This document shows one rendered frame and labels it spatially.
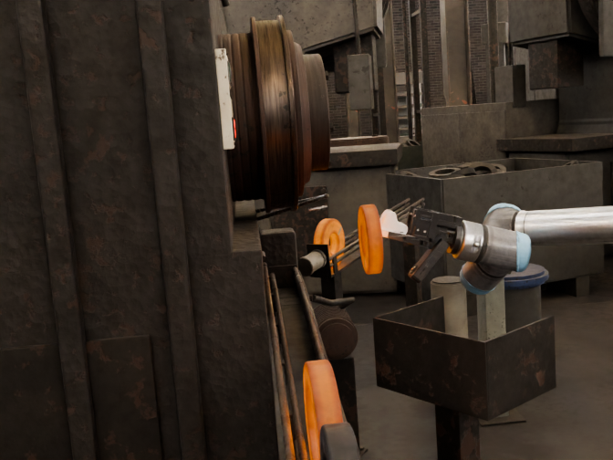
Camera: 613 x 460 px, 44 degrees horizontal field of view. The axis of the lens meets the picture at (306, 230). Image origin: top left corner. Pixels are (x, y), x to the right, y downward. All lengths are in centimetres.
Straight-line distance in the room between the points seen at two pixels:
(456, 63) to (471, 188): 685
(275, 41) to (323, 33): 283
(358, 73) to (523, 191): 110
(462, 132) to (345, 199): 181
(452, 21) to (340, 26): 637
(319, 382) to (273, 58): 89
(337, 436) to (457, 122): 540
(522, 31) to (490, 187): 177
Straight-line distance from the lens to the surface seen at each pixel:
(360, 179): 453
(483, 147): 591
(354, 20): 442
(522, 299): 314
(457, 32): 1084
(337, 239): 244
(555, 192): 434
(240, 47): 176
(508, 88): 577
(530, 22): 554
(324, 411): 98
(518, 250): 177
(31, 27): 142
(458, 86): 1079
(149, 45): 138
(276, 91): 166
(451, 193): 398
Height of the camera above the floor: 111
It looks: 9 degrees down
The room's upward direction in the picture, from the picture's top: 4 degrees counter-clockwise
